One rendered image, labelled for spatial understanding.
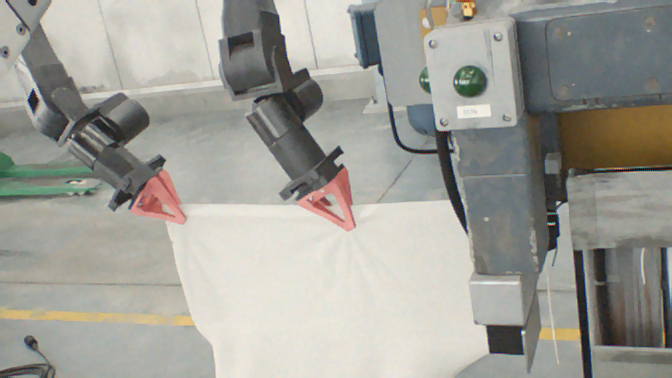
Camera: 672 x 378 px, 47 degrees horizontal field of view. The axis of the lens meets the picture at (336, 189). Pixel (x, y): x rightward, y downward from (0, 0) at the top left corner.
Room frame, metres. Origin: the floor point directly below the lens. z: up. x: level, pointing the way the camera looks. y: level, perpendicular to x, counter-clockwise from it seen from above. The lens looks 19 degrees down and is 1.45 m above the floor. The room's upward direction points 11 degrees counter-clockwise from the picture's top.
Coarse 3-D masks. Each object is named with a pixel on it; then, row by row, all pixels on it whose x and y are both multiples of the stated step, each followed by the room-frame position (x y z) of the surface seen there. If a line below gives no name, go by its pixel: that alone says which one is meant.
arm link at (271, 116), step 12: (264, 96) 1.01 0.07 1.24; (276, 96) 0.99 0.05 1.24; (288, 96) 1.03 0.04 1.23; (252, 108) 0.99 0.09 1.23; (264, 108) 0.98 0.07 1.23; (276, 108) 0.98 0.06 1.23; (288, 108) 0.99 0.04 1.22; (252, 120) 0.98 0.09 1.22; (264, 120) 0.98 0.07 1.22; (276, 120) 0.97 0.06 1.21; (288, 120) 0.98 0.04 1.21; (300, 120) 0.99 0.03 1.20; (264, 132) 0.98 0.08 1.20; (276, 132) 0.97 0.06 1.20
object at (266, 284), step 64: (192, 256) 1.10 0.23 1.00; (256, 256) 1.05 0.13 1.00; (320, 256) 0.99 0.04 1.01; (384, 256) 0.96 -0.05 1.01; (448, 256) 0.93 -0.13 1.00; (192, 320) 1.12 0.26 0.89; (256, 320) 1.06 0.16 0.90; (320, 320) 1.00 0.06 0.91; (384, 320) 0.96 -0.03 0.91; (448, 320) 0.93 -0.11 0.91
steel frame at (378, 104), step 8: (368, 0) 5.77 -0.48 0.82; (376, 0) 5.74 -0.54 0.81; (376, 72) 5.78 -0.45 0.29; (376, 80) 5.79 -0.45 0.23; (376, 88) 5.79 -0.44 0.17; (376, 96) 6.03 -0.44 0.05; (384, 96) 5.77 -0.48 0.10; (368, 104) 5.82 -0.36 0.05; (376, 104) 5.78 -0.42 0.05; (384, 104) 5.74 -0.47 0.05; (368, 112) 5.77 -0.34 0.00
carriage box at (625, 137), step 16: (576, 112) 0.97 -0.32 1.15; (592, 112) 0.96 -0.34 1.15; (608, 112) 0.95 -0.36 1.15; (624, 112) 0.95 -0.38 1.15; (640, 112) 0.94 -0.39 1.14; (656, 112) 0.93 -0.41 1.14; (576, 128) 0.97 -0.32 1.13; (592, 128) 0.96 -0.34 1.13; (608, 128) 0.96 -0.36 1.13; (624, 128) 0.95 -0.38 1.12; (640, 128) 0.94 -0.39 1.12; (656, 128) 0.93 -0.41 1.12; (576, 144) 0.97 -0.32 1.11; (592, 144) 0.96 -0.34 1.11; (608, 144) 0.96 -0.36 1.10; (624, 144) 0.95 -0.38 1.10; (640, 144) 0.94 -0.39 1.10; (656, 144) 0.93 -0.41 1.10; (576, 160) 0.97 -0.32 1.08; (592, 160) 0.96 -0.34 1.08; (608, 160) 0.96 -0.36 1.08; (624, 160) 0.95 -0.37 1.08; (640, 160) 0.94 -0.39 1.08; (656, 160) 0.93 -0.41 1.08
